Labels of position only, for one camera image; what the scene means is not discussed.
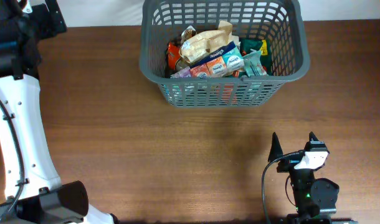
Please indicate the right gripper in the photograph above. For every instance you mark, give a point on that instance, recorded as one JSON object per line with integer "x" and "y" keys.
{"x": 289, "y": 166}

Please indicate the small light green packet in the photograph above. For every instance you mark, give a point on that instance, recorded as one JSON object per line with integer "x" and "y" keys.
{"x": 253, "y": 65}

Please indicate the Kleenex tissue multipack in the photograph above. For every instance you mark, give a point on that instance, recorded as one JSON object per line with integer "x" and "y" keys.
{"x": 220, "y": 63}

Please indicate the green Nescafe coffee bag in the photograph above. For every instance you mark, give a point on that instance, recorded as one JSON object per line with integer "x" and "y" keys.
{"x": 262, "y": 47}

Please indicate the grey plastic basket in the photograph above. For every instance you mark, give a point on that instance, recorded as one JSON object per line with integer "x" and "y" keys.
{"x": 277, "y": 21}

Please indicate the orange spaghetti pasta packet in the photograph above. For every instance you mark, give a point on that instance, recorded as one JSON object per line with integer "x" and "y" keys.
{"x": 174, "y": 56}

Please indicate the beige paper bag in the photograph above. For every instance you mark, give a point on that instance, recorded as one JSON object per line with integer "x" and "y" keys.
{"x": 205, "y": 42}

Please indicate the beige brown snack bag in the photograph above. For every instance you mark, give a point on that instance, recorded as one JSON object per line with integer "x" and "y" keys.
{"x": 188, "y": 31}

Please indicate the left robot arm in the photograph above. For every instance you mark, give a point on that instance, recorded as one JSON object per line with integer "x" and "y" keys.
{"x": 34, "y": 192}

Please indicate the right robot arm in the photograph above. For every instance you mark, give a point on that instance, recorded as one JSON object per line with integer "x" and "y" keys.
{"x": 314, "y": 199}

